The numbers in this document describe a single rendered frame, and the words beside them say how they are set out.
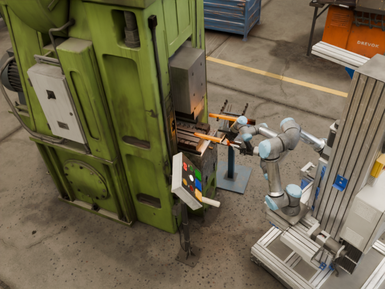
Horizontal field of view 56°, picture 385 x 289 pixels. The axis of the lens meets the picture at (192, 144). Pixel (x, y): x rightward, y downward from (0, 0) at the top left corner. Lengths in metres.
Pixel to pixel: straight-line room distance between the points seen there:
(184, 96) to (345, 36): 3.95
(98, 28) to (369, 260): 2.83
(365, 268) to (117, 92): 2.48
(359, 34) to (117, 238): 4.53
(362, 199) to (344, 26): 4.00
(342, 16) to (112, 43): 4.30
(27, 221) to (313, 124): 3.61
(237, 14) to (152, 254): 4.47
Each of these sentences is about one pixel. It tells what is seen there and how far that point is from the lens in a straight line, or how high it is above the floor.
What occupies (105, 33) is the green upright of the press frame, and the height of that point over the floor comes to 2.08.
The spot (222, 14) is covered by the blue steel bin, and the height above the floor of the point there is 0.42.
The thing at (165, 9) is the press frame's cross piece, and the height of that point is 2.16.
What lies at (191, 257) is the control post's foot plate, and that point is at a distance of 3.55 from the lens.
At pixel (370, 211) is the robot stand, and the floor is 1.18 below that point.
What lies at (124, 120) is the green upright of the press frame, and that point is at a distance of 2.90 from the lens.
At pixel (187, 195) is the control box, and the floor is 1.10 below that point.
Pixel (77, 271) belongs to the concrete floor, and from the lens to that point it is 3.72.
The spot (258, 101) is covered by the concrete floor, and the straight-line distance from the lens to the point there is 5.24.
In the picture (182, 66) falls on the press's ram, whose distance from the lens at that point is 2.61.
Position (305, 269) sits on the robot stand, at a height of 0.21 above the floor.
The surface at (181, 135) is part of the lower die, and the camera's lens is 3.19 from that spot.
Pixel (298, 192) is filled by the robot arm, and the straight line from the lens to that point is 2.71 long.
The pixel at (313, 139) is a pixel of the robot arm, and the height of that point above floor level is 1.12.
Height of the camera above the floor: 3.10
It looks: 43 degrees down
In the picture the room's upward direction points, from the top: 4 degrees counter-clockwise
